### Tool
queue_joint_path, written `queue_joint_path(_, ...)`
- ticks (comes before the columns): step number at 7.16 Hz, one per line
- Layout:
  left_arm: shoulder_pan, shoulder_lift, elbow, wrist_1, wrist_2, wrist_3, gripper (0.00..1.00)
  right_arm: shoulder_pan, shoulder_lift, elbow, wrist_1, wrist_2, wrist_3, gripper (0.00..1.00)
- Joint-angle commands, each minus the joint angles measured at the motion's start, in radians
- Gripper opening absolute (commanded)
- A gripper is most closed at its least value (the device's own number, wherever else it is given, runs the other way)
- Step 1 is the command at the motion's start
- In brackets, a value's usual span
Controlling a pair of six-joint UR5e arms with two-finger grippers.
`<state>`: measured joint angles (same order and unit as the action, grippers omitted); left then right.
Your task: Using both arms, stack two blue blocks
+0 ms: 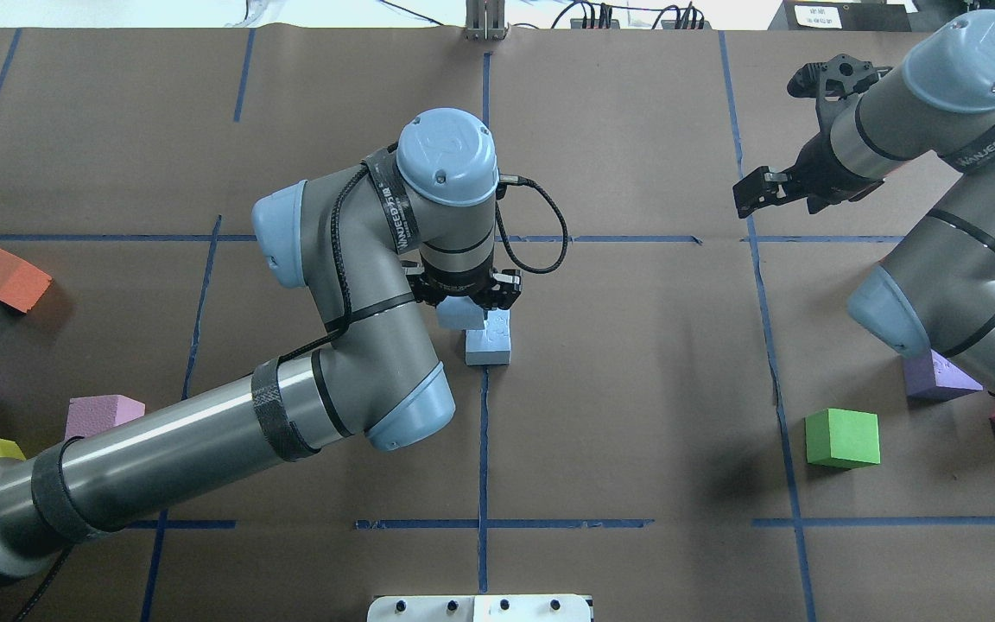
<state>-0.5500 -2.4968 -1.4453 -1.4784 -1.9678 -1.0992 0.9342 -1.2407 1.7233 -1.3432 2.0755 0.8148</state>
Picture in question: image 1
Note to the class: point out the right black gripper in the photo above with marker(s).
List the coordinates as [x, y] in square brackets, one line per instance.
[819, 166]

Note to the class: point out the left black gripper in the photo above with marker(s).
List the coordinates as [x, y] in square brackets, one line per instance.
[460, 286]

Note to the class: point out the light blue block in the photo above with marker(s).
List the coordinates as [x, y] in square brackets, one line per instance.
[460, 314]
[492, 344]

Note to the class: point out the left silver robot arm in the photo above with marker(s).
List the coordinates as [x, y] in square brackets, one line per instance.
[413, 222]

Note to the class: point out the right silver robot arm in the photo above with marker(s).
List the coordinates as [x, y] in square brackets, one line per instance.
[935, 292]

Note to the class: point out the black power box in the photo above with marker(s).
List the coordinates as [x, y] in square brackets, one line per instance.
[853, 16]

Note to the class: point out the right purple foam block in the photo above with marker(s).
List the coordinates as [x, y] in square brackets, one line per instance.
[931, 377]

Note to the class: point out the green foam block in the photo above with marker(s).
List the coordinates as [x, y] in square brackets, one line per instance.
[842, 438]

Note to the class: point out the pink foam block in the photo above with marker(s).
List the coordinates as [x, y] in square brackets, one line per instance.
[89, 416]

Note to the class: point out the left orange foam block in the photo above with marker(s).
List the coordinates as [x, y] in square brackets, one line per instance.
[22, 285]

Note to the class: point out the aluminium frame post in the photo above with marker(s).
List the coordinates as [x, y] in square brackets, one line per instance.
[485, 20]

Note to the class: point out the white pedestal column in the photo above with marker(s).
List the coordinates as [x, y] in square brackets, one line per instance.
[483, 607]

